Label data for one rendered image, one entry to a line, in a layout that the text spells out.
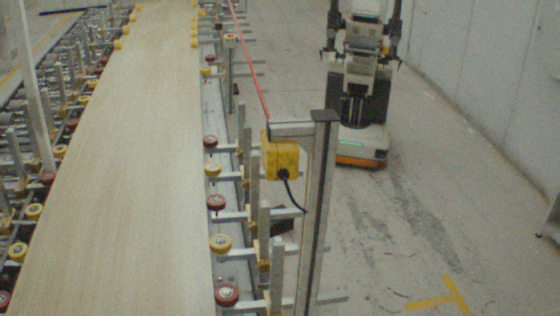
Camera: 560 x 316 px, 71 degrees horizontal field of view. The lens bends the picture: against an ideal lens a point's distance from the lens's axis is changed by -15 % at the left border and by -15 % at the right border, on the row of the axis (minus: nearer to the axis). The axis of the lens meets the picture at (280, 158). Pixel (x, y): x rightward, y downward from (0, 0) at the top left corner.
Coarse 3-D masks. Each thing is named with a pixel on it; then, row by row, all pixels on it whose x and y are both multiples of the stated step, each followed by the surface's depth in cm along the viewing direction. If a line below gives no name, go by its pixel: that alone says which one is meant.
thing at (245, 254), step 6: (288, 246) 169; (294, 246) 169; (324, 246) 169; (330, 246) 169; (228, 252) 164; (234, 252) 165; (240, 252) 165; (246, 252) 165; (252, 252) 165; (270, 252) 166; (288, 252) 167; (294, 252) 168; (324, 252) 170; (216, 258) 163; (222, 258) 163; (228, 258) 163; (234, 258) 164; (240, 258) 165; (246, 258) 165; (252, 258) 166
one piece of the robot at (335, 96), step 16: (384, 48) 363; (336, 64) 360; (384, 64) 356; (336, 80) 367; (384, 80) 360; (336, 96) 375; (368, 96) 368; (384, 96) 365; (336, 112) 382; (352, 112) 375; (368, 112) 376; (384, 112) 373
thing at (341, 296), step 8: (320, 296) 149; (328, 296) 149; (336, 296) 149; (344, 296) 149; (240, 304) 144; (248, 304) 145; (256, 304) 145; (264, 304) 145; (288, 304) 146; (320, 304) 149; (224, 312) 142; (232, 312) 143; (240, 312) 144; (248, 312) 145; (256, 312) 145
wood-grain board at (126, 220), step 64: (128, 64) 314; (192, 64) 314; (128, 128) 231; (192, 128) 232; (64, 192) 180; (128, 192) 183; (192, 192) 185; (64, 256) 148; (128, 256) 151; (192, 256) 154
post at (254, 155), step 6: (252, 156) 167; (258, 156) 167; (252, 162) 168; (258, 162) 169; (252, 168) 170; (258, 168) 170; (252, 174) 171; (258, 174) 171; (252, 180) 172; (258, 180) 173; (252, 186) 174; (258, 186) 174; (252, 192) 175; (258, 192) 176; (252, 198) 177; (258, 198) 177; (252, 204) 179; (258, 204) 179; (252, 210) 180; (252, 216) 182; (252, 234) 187; (252, 240) 189
